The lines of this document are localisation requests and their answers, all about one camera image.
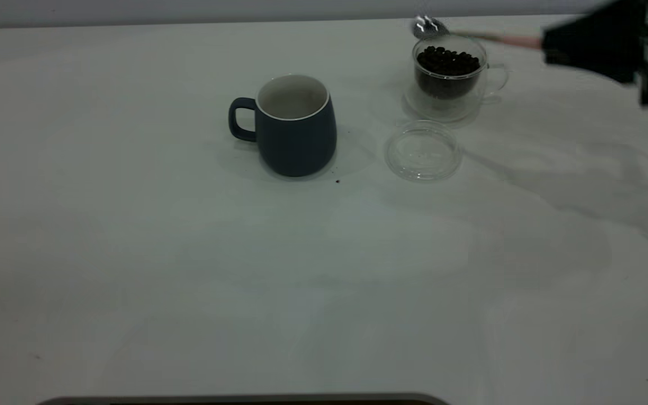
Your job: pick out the dark grey ceramic mug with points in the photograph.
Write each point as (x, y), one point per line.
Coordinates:
(296, 146)

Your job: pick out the roasted coffee beans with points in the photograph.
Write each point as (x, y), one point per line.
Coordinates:
(448, 64)

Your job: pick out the clear round glass lid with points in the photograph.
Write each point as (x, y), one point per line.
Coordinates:
(422, 163)

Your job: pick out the clear double-wall glass cup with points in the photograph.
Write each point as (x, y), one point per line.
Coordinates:
(422, 104)

